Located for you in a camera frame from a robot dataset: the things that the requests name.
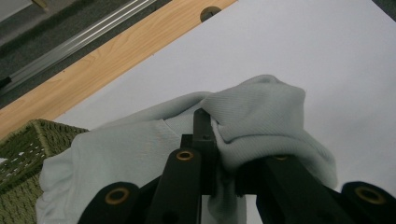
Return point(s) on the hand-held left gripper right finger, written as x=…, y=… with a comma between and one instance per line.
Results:
x=249, y=177

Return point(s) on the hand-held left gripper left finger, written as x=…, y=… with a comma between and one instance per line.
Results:
x=204, y=140

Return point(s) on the light grey cloth garment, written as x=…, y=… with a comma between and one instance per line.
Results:
x=124, y=161

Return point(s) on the green woven basket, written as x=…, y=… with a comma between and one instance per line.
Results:
x=21, y=186

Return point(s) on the white table sheet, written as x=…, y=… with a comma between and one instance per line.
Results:
x=280, y=46

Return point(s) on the aluminium rail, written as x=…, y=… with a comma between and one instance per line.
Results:
x=77, y=42

